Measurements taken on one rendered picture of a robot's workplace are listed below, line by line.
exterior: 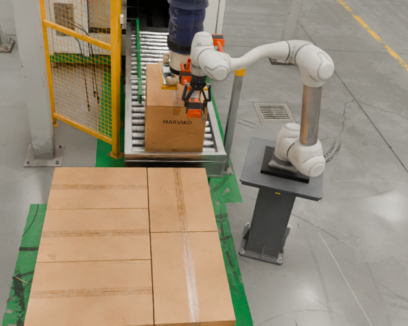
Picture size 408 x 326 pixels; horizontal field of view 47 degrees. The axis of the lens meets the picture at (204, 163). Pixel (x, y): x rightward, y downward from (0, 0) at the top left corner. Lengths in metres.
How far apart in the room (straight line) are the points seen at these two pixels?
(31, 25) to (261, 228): 2.12
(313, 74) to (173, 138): 1.19
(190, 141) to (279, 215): 0.78
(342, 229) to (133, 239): 1.81
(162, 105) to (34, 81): 1.13
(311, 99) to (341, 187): 1.84
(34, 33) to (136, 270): 1.87
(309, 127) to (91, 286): 1.42
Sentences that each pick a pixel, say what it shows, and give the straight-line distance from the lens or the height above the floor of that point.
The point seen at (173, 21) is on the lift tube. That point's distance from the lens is 2.85.
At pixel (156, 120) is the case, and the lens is 3.14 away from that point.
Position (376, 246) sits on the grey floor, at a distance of 3.87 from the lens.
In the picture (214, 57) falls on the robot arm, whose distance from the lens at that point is 2.18.
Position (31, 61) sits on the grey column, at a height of 0.90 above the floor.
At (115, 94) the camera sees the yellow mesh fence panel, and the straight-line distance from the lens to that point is 3.82.
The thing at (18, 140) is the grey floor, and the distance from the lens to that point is 4.46.
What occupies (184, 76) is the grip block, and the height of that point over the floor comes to 1.26.
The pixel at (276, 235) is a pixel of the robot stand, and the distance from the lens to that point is 3.30.
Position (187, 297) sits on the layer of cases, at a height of 0.54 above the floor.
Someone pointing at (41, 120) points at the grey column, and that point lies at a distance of 3.96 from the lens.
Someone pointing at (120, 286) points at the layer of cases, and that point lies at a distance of 2.51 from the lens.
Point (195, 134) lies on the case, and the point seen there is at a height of 0.74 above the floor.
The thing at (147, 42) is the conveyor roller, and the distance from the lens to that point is 4.92.
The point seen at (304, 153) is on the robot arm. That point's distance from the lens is 2.71.
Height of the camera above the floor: 2.54
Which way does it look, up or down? 37 degrees down
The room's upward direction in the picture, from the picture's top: 8 degrees clockwise
